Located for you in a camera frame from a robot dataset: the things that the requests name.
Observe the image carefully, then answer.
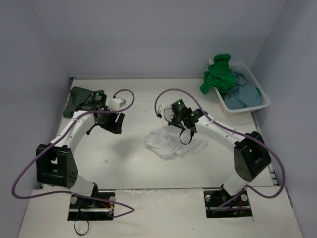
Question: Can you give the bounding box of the white plastic laundry basket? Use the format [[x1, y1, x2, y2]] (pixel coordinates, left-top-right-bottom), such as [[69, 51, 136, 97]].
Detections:
[[214, 62, 270, 116]]

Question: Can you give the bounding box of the white t-shirt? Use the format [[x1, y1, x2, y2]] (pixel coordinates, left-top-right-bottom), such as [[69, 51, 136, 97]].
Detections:
[[145, 125, 208, 160]]

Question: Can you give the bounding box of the light blue t-shirt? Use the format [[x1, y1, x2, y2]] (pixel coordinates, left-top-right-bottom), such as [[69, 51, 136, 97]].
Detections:
[[222, 72, 261, 110]]

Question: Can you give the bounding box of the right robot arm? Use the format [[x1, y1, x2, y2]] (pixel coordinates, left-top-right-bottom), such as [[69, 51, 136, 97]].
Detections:
[[161, 100, 271, 204]]

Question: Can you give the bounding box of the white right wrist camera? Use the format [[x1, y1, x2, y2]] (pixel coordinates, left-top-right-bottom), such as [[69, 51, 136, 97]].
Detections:
[[157, 105, 174, 122]]

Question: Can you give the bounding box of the green t-shirt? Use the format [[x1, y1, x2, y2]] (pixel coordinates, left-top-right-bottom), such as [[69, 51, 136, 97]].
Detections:
[[200, 54, 262, 99]]

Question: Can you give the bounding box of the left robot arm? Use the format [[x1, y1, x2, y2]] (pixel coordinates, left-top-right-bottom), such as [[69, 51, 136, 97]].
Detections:
[[36, 92, 126, 208]]

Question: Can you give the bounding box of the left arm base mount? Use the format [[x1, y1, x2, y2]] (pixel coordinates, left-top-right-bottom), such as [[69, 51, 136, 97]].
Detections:
[[67, 195, 114, 221]]

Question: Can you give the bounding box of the black loop cable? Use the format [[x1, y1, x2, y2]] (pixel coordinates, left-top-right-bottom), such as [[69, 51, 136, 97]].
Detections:
[[74, 209, 90, 236]]

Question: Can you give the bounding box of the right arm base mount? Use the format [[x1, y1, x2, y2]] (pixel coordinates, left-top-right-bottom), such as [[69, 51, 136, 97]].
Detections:
[[203, 189, 253, 219]]

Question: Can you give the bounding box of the dark grey t-shirt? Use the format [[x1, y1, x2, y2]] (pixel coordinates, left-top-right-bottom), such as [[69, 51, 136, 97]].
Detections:
[[63, 86, 104, 118]]

